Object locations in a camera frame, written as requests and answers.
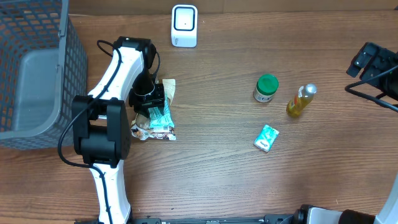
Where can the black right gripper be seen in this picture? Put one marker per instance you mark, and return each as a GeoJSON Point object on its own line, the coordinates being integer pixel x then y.
{"type": "Point", "coordinates": [369, 58]}

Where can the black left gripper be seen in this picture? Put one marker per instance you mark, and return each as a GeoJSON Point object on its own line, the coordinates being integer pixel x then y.
{"type": "Point", "coordinates": [140, 105]}

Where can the teal snack bar wrapper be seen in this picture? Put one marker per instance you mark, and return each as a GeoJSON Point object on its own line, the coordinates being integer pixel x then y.
{"type": "Point", "coordinates": [161, 117]}

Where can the beige PanTree snack pouch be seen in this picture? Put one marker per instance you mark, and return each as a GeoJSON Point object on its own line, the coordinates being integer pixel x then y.
{"type": "Point", "coordinates": [140, 126]}

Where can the yellow liquid bottle silver cap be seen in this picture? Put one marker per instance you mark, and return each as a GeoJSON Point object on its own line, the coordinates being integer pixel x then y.
{"type": "Point", "coordinates": [304, 96]}

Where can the green lid white jar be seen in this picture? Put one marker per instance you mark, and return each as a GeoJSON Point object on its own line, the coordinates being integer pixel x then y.
{"type": "Point", "coordinates": [265, 89]}

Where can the teal tissue pack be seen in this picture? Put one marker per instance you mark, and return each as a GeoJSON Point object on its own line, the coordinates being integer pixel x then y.
{"type": "Point", "coordinates": [266, 138]}

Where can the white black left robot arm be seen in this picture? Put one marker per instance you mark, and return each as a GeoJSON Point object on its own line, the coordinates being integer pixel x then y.
{"type": "Point", "coordinates": [101, 132]}

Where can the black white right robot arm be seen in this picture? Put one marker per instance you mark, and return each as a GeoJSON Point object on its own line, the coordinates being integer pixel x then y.
{"type": "Point", "coordinates": [350, 143]}

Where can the grey plastic mesh basket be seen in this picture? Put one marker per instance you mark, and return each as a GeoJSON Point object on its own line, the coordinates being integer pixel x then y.
{"type": "Point", "coordinates": [43, 67]}

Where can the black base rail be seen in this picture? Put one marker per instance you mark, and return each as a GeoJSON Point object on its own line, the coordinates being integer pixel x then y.
{"type": "Point", "coordinates": [267, 219]}

